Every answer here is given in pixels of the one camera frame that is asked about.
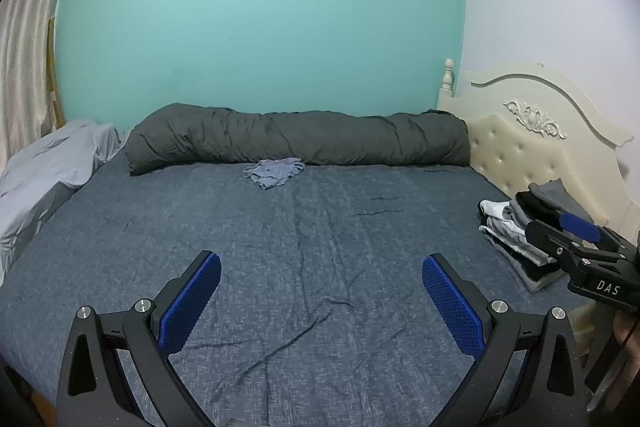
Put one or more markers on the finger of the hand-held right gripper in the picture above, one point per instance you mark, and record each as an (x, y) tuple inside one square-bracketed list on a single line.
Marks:
[(545, 237), (580, 227)]

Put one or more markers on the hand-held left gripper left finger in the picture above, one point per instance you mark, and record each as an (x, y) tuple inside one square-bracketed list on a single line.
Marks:
[(192, 302)]

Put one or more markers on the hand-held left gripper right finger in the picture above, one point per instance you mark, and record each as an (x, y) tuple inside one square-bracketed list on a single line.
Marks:
[(452, 307)]

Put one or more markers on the light blue plaid shorts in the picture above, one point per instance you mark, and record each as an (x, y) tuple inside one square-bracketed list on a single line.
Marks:
[(275, 172)]

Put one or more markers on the stack of folded clothes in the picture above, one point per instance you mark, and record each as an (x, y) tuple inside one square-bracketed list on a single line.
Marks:
[(515, 232)]

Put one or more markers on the person's right hand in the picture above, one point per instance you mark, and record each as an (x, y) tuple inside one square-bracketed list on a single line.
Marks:
[(627, 332)]

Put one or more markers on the cream tufted headboard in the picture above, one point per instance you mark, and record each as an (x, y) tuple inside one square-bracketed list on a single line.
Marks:
[(540, 142)]

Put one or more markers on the blue patterned bed sheet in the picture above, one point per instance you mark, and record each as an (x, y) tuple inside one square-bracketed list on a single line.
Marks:
[(300, 257)]

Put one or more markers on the dark grey rolled duvet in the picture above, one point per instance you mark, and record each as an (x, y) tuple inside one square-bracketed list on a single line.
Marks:
[(300, 137)]

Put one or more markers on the light grey quilt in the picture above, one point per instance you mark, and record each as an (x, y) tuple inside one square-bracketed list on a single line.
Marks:
[(45, 167)]

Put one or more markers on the wooden trim strip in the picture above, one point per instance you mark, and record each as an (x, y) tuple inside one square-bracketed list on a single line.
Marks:
[(52, 72)]

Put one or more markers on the beige striped curtain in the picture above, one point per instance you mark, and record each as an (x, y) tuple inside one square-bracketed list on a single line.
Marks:
[(25, 57)]

